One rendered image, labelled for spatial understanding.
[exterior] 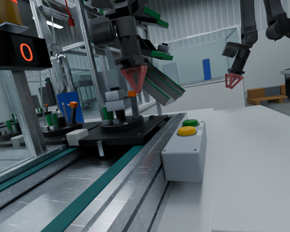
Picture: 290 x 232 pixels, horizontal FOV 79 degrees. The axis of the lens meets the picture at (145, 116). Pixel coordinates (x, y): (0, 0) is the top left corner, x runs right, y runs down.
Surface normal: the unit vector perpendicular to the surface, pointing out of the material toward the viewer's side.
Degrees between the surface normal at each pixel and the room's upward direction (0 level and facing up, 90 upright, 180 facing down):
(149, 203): 90
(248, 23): 77
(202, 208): 0
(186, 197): 0
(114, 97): 90
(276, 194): 0
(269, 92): 90
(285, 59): 90
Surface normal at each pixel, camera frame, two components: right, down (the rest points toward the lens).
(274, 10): -0.34, 0.06
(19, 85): 0.92, -0.10
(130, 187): -0.18, -0.97
